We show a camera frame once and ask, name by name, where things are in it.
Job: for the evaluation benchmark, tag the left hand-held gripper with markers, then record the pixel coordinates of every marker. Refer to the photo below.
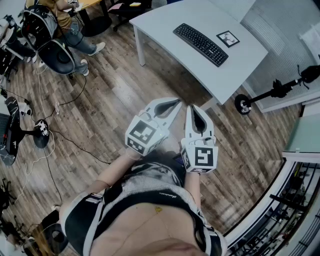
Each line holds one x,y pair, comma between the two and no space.
146,136

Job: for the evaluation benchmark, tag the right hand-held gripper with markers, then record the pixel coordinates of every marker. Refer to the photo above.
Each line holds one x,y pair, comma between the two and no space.
200,157

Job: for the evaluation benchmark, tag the black keyboard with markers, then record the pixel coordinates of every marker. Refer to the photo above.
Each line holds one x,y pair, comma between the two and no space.
200,43

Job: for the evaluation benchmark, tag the person's left forearm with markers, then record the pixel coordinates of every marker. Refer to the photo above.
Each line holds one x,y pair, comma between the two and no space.
115,167

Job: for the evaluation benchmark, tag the person's right forearm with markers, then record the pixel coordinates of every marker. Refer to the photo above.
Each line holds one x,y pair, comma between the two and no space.
193,190

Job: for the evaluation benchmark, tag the black device with blue screen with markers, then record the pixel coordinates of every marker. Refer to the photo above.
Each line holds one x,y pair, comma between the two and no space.
179,158

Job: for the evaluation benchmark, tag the white table leg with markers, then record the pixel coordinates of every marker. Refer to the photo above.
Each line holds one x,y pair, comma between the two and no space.
140,50

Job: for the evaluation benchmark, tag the black coat rack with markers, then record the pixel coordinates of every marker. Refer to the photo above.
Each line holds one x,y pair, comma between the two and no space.
265,94

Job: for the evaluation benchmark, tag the person's grey black knit top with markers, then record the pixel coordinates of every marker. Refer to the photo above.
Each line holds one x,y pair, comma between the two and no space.
140,190

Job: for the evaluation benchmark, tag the black framed deer picture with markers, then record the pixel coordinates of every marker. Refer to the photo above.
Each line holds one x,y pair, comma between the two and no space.
228,38

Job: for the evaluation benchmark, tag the yellow sticky note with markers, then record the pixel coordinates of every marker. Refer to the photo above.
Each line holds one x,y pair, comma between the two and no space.
135,4

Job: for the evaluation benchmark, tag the black metal railing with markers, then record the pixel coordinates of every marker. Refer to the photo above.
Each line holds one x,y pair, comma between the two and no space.
282,200

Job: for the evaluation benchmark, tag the pink paper sheet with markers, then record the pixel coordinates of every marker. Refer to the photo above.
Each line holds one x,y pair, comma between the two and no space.
113,7

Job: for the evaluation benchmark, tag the glass partition with blinds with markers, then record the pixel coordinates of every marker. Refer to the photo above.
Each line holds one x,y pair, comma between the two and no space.
272,37

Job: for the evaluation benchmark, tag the black white office chair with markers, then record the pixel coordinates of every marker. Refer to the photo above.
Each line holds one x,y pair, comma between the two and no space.
56,56

